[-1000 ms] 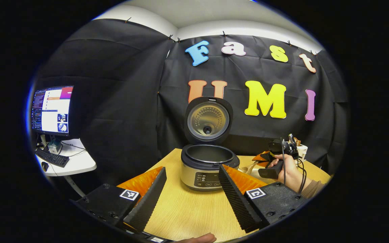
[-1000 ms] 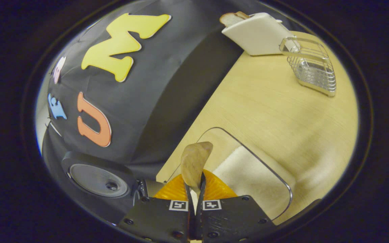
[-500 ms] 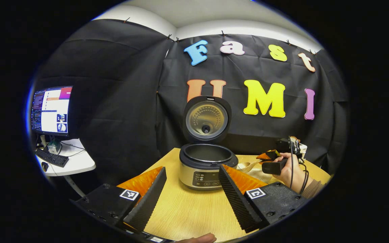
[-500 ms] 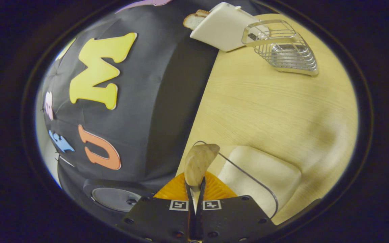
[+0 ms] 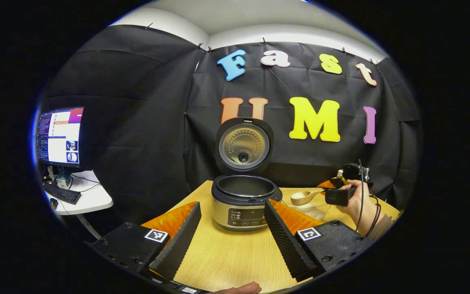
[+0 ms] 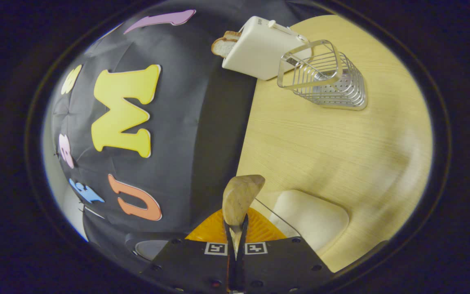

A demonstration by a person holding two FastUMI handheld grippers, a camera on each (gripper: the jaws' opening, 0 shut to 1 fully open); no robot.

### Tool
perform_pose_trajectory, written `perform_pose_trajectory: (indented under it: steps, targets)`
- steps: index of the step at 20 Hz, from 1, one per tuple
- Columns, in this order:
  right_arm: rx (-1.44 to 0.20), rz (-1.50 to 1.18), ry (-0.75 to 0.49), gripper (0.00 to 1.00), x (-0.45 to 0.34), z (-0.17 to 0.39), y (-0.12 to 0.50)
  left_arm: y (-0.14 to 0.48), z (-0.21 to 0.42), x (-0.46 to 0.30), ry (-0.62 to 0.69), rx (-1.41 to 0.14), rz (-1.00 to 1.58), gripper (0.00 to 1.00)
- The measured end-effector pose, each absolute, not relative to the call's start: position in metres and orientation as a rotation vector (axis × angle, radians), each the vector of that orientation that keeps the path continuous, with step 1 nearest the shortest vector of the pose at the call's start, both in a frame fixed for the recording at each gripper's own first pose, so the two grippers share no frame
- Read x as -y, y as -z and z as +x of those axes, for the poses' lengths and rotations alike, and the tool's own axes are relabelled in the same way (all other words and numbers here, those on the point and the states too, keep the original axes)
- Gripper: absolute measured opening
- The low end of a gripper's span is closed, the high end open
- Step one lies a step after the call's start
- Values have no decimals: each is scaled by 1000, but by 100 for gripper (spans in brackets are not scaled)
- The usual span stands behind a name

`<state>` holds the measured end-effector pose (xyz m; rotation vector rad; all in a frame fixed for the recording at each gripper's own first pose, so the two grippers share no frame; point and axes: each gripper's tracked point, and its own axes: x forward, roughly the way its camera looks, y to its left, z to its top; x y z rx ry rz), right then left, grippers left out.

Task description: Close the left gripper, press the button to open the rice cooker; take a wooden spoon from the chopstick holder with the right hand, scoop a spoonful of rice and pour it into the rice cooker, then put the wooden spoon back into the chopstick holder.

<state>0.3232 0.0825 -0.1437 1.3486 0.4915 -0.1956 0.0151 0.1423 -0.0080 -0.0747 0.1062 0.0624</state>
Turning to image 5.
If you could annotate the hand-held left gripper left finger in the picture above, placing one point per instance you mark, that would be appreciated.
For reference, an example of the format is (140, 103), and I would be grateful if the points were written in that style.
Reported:
(180, 245)

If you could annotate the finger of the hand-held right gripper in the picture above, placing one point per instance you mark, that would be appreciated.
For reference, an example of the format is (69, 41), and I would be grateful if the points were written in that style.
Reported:
(335, 182)

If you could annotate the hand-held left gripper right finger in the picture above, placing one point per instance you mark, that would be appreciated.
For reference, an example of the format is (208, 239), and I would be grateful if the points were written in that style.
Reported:
(286, 245)

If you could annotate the wooden spoon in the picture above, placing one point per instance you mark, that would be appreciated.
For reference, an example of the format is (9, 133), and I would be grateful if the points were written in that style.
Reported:
(302, 197)

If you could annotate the dark grey rice cooker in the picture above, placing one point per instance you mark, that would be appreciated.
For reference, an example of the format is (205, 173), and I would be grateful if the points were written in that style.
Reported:
(239, 204)

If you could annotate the clear plastic box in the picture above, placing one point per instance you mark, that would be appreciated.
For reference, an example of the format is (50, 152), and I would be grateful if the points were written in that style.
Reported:
(314, 210)

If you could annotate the white side table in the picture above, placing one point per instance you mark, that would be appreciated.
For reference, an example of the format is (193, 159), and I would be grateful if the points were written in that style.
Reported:
(96, 198)

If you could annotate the black backdrop cloth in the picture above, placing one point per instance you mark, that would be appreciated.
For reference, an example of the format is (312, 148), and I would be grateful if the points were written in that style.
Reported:
(145, 122)

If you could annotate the black keyboard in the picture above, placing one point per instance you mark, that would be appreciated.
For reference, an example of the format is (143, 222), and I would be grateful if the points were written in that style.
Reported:
(61, 194)

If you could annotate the small teal box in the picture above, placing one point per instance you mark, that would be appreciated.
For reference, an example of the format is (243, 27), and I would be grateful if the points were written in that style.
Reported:
(63, 180)

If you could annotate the computer monitor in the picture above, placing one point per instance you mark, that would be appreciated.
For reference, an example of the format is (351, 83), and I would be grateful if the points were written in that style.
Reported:
(61, 136)

